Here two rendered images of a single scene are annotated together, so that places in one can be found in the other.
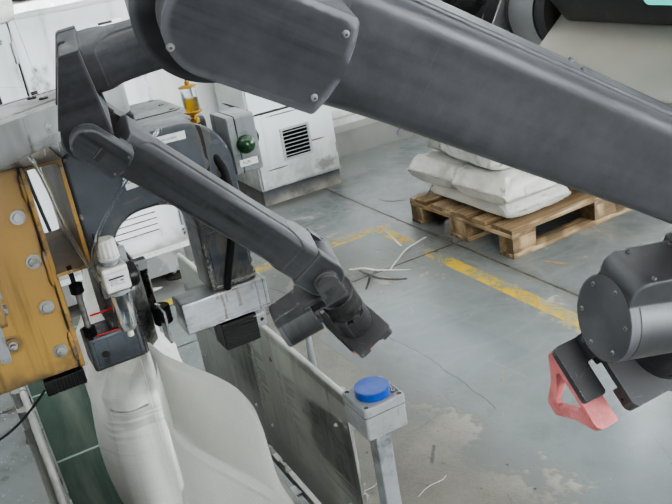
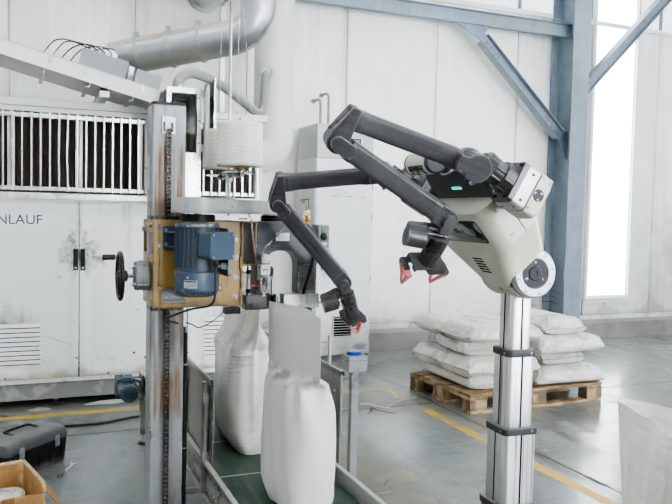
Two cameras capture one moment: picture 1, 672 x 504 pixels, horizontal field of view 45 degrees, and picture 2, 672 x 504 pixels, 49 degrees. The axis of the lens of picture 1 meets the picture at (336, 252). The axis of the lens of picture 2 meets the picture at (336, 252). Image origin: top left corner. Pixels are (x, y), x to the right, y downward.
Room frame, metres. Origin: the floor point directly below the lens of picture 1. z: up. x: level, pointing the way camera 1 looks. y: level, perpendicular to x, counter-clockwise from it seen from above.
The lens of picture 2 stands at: (-1.60, -0.04, 1.38)
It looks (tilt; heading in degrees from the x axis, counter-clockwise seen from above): 3 degrees down; 2
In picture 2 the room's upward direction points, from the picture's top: 1 degrees clockwise
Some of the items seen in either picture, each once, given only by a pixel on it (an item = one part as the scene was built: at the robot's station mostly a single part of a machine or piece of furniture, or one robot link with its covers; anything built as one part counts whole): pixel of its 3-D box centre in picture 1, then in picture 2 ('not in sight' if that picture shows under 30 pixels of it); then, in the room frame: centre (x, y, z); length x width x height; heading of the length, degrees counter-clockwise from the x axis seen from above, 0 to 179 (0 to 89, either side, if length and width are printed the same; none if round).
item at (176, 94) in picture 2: not in sight; (176, 145); (3.43, 1.25, 1.82); 0.51 x 0.27 x 0.71; 25
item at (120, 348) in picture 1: (112, 341); (253, 301); (1.14, 0.36, 1.04); 0.08 x 0.06 x 0.05; 115
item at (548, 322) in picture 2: not in sight; (539, 320); (4.26, -1.45, 0.56); 0.67 x 0.43 x 0.15; 25
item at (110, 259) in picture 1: (120, 286); (265, 275); (1.10, 0.31, 1.14); 0.05 x 0.04 x 0.16; 115
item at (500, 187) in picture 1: (527, 169); (488, 361); (3.79, -0.99, 0.32); 0.66 x 0.43 x 0.15; 117
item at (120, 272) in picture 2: not in sight; (119, 275); (1.01, 0.83, 1.13); 0.18 x 0.11 x 0.18; 25
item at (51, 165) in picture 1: (45, 202); (241, 242); (1.20, 0.42, 1.26); 0.22 x 0.05 x 0.16; 25
